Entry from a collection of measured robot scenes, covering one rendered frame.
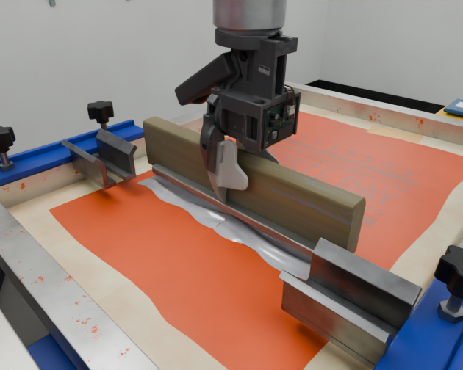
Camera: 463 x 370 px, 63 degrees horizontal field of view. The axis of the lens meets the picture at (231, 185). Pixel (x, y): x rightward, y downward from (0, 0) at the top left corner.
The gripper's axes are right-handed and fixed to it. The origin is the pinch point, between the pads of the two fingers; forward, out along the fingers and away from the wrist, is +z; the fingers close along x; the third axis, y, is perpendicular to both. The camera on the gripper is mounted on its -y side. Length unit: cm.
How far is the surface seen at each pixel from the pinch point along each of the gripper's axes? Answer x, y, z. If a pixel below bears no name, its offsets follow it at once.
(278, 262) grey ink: -3.7, 11.2, 4.3
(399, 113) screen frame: 48.3, 3.6, 1.5
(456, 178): 33.2, 20.1, 4.4
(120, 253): -15.6, -3.9, 4.8
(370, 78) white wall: 359, -135, 82
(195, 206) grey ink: -2.9, -4.3, 4.3
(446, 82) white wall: 359, -63, 71
